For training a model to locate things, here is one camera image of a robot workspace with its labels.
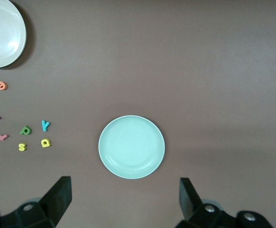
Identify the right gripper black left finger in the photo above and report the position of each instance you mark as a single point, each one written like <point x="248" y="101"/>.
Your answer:
<point x="54" y="202"/>

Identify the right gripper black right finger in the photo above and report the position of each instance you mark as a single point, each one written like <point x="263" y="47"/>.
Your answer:
<point x="190" y="202"/>

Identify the yellow letter o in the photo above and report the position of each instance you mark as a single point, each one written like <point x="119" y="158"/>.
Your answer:
<point x="48" y="144"/>

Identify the teal letter v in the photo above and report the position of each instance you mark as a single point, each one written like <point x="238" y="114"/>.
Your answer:
<point x="45" y="127"/>

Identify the green foam letter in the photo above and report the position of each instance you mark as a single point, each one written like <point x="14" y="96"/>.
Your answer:
<point x="22" y="132"/>

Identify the yellow foam letter s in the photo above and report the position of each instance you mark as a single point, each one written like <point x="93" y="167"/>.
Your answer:
<point x="22" y="147"/>

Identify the green plate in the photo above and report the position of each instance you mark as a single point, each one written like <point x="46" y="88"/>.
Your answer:
<point x="131" y="147"/>

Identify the pink foam letter f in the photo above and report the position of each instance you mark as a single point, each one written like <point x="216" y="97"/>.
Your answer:
<point x="2" y="137"/>

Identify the orange foam letter e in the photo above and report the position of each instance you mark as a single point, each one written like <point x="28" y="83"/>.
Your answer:
<point x="4" y="87"/>

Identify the brown table cover mat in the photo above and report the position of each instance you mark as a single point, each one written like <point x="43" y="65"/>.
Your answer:
<point x="200" y="71"/>

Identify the beige plate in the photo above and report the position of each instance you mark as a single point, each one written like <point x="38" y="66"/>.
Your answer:
<point x="1" y="35"/>

